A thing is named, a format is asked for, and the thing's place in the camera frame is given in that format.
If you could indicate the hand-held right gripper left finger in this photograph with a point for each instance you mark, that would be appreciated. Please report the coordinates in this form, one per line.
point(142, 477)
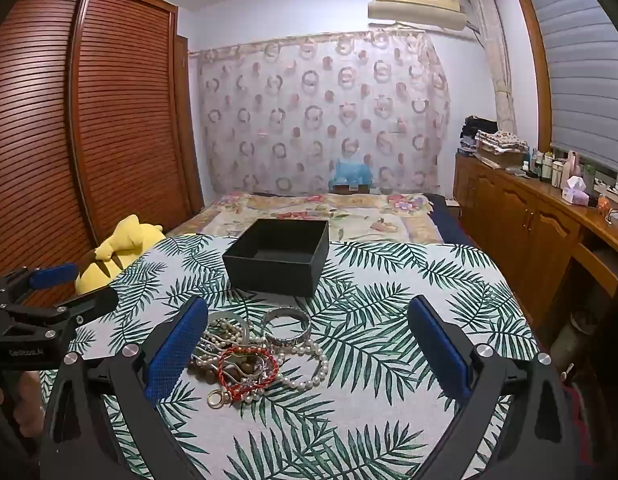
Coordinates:
point(174, 350)

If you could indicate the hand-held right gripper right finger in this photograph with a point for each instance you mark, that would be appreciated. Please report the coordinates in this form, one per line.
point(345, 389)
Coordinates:
point(439, 350)

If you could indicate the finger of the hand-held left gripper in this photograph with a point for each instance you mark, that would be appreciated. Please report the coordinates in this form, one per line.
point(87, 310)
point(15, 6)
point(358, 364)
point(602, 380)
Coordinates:
point(89, 304)
point(54, 276)

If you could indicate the black box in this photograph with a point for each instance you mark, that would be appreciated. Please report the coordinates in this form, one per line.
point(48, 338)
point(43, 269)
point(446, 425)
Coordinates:
point(289, 272)

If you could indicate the person's left hand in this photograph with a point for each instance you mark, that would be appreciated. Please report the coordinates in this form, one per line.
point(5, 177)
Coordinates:
point(29, 400)

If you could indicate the pale jade bangle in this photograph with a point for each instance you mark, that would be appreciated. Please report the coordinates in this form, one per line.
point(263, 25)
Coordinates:
point(224, 316)

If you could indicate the yellow plush toy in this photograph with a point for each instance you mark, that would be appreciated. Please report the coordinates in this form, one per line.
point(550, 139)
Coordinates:
point(124, 245)

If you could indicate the leaf print cloth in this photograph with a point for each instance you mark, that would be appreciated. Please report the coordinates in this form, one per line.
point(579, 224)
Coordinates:
point(369, 310)

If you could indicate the silver bangle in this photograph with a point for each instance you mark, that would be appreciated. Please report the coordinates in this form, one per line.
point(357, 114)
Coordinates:
point(289, 341)

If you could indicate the navy bed sheet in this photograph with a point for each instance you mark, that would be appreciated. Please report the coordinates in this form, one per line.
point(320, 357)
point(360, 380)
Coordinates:
point(449, 225)

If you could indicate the wooden cabinet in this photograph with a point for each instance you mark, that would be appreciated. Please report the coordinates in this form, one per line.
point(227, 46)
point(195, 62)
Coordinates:
point(514, 220)

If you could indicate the wooden louvred wardrobe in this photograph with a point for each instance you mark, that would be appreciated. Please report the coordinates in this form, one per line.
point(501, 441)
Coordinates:
point(114, 110)

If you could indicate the floral blanket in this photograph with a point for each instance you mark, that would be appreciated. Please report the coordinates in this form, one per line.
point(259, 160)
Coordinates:
point(289, 207)

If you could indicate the small wooden box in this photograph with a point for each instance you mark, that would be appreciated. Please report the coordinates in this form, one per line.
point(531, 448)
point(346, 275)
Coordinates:
point(351, 189)

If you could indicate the blue plastic bag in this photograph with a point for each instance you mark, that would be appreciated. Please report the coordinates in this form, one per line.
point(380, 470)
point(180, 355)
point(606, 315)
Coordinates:
point(350, 172)

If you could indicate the pink tissue box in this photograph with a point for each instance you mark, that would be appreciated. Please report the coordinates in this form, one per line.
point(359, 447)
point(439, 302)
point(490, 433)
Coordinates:
point(575, 192)

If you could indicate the row of cosmetic bottles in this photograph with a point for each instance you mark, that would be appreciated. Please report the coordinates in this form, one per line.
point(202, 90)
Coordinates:
point(556, 170)

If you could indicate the patterned folded cloth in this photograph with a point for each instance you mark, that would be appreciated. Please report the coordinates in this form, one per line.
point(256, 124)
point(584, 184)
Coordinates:
point(501, 141)

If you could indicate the dark folded clothes stack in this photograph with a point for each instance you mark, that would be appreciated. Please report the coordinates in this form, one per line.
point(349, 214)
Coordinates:
point(476, 130)

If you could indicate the white power strip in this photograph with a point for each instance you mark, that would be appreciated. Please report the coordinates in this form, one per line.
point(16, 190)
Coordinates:
point(614, 190)

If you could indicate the circle pattern curtain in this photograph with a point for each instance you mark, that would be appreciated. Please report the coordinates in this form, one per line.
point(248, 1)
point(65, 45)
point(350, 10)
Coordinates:
point(314, 110)

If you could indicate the beige tied curtain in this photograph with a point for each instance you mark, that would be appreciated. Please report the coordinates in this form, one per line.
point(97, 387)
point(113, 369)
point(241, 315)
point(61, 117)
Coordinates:
point(496, 60)

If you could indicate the grey window blind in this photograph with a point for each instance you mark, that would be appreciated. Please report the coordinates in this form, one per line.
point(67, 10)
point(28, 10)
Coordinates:
point(579, 60)

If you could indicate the beige air conditioner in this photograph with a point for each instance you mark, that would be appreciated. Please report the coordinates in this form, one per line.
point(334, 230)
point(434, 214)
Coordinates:
point(414, 5)

